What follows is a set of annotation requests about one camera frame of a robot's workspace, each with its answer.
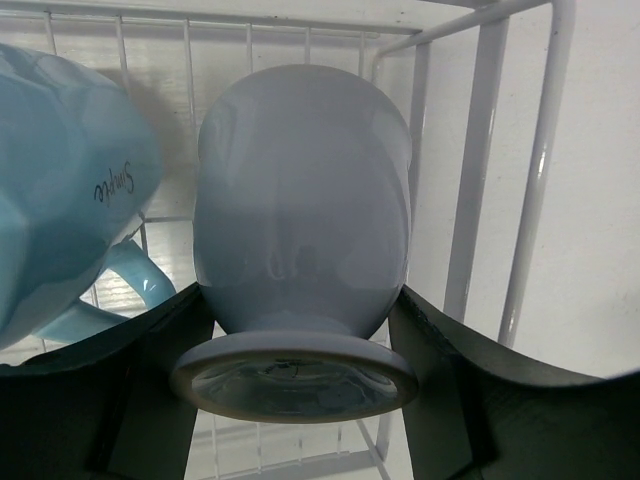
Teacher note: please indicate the faceted light blue mug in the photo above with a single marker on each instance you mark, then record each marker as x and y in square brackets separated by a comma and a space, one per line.
[79, 167]

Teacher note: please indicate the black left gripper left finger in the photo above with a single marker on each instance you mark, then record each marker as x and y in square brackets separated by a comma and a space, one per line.
[103, 408]

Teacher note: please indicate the grey footed mug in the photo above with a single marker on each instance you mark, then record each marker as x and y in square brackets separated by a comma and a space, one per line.
[301, 236]

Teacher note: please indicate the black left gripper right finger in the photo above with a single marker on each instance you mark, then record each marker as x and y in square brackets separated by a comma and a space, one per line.
[484, 411]

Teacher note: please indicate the white wire dish rack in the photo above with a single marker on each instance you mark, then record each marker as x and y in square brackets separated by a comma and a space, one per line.
[164, 52]

